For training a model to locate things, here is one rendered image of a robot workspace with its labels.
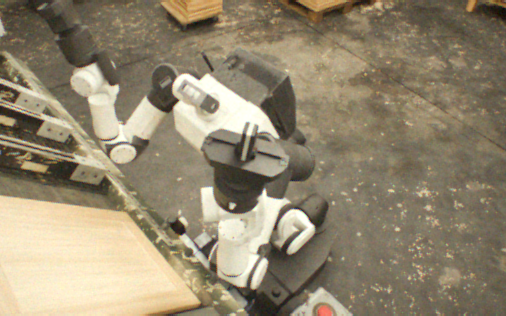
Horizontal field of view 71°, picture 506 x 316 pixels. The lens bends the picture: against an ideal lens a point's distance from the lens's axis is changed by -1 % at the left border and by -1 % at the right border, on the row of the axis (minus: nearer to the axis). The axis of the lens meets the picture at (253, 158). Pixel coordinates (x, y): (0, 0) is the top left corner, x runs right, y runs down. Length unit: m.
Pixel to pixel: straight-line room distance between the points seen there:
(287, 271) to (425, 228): 1.00
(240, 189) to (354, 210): 1.94
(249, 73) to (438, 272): 1.77
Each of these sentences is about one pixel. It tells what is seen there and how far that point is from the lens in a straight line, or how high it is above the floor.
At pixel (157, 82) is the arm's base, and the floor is 1.34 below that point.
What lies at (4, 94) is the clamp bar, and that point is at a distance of 1.84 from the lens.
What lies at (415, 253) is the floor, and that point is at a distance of 2.41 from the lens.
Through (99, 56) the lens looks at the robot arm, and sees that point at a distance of 1.03.
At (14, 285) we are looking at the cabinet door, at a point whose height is 1.28.
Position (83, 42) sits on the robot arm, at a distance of 1.03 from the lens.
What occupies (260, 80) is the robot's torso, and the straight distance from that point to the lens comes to 0.97.
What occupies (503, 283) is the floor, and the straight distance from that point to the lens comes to 2.56.
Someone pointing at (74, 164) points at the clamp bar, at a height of 1.03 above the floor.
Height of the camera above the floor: 1.95
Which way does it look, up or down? 47 degrees down
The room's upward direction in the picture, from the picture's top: straight up
